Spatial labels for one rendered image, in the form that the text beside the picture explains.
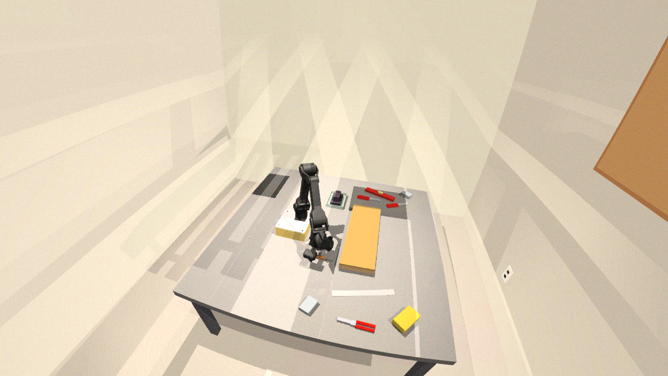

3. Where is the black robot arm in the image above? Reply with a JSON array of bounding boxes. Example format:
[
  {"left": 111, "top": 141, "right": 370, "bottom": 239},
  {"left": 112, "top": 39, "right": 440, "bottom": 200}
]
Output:
[{"left": 293, "top": 162, "right": 334, "bottom": 251}]

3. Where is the white flat strip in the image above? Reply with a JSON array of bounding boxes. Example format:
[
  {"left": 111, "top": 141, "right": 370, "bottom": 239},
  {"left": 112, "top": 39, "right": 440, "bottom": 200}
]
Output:
[{"left": 331, "top": 289, "right": 394, "bottom": 296}]

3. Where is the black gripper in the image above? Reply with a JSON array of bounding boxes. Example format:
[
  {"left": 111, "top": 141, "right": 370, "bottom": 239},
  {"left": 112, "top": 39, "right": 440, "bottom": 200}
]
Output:
[{"left": 303, "top": 236, "right": 319, "bottom": 262}]

